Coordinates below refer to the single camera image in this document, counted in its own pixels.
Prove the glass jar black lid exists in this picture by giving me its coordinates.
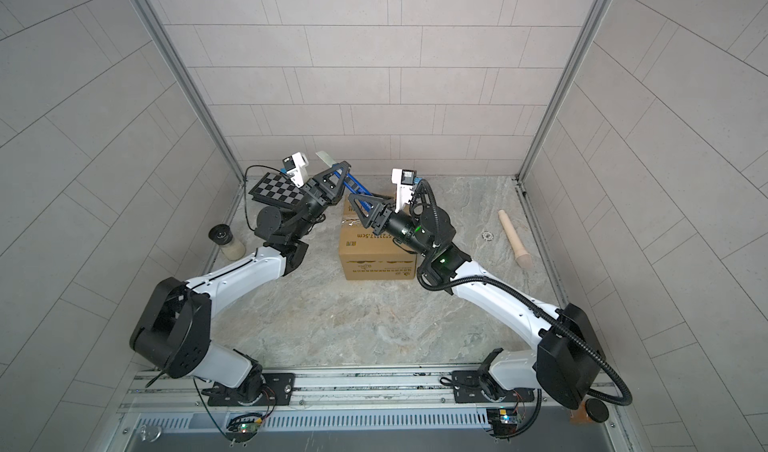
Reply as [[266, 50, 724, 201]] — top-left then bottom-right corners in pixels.
[[208, 224, 246, 262]]

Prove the wooden rolling pin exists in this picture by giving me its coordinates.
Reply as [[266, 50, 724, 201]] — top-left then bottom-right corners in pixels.
[[498, 210, 534, 270]]

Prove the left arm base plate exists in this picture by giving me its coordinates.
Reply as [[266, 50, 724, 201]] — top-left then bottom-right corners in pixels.
[[201, 373, 296, 407]]

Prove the corner aluminium post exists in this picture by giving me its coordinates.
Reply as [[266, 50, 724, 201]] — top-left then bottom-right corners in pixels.
[[517, 0, 612, 184], [129, 0, 243, 184]]

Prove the aluminium front rail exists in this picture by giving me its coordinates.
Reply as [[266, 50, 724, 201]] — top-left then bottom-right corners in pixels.
[[92, 365, 642, 451]]

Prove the green circuit board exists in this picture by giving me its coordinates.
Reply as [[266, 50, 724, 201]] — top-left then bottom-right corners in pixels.
[[486, 408, 520, 439], [226, 412, 265, 444]]

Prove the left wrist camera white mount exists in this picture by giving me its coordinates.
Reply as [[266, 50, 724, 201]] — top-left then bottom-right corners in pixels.
[[282, 152, 308, 188]]

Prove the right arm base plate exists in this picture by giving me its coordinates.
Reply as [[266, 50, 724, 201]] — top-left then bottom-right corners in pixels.
[[440, 370, 536, 404]]

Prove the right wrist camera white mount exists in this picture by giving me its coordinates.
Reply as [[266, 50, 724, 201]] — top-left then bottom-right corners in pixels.
[[391, 169, 419, 212]]

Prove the left corner aluminium post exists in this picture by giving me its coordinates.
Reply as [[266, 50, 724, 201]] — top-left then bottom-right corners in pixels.
[[129, 0, 243, 184]]

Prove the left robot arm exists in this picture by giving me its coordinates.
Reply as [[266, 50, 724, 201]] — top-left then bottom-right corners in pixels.
[[129, 162, 350, 405]]

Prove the black corrugated cable conduit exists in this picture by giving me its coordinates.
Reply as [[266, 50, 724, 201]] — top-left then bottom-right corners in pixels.
[[410, 178, 634, 408]]

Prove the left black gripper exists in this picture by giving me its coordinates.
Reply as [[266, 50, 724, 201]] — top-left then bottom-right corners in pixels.
[[286, 170, 346, 246]]

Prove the left green circuit board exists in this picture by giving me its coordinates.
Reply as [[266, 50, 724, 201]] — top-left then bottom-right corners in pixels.
[[226, 412, 265, 444]]

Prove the blue utility knife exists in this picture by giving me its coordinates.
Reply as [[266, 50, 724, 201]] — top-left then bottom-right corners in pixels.
[[316, 151, 371, 195]]

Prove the brown jar black lid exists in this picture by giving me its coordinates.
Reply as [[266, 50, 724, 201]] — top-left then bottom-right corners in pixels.
[[570, 398, 610, 425]]

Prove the metal ring hook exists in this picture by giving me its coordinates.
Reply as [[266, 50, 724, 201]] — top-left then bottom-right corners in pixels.
[[137, 424, 163, 443]]

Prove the right corner aluminium post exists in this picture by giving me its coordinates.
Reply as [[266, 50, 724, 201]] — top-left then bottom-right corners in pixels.
[[517, 0, 612, 184]]

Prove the black white chessboard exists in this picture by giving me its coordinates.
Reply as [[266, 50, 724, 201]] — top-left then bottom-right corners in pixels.
[[248, 172, 305, 211]]

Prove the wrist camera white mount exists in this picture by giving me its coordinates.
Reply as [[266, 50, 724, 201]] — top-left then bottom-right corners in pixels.
[[282, 152, 308, 188], [391, 169, 419, 212]]

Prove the brown cardboard express box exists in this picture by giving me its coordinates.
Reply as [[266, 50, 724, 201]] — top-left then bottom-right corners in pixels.
[[338, 199, 416, 281]]

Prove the right green circuit board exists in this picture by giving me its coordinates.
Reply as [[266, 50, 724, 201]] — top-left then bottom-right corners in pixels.
[[486, 408, 520, 439]]

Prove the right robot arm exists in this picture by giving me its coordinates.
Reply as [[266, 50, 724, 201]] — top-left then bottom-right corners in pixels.
[[348, 194, 605, 410]]

